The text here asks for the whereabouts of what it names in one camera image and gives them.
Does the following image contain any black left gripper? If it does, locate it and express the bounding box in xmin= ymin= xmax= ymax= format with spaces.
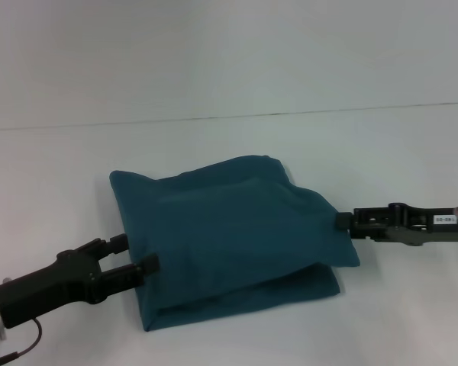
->
xmin=0 ymin=234 xmax=160 ymax=327

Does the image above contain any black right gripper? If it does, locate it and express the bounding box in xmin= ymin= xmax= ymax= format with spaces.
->
xmin=335 ymin=203 xmax=458 ymax=247

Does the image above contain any blue shirt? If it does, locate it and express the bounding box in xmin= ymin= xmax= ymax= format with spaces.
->
xmin=109 ymin=154 xmax=362 ymax=333

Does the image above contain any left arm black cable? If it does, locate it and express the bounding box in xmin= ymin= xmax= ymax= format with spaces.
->
xmin=0 ymin=319 xmax=43 ymax=361

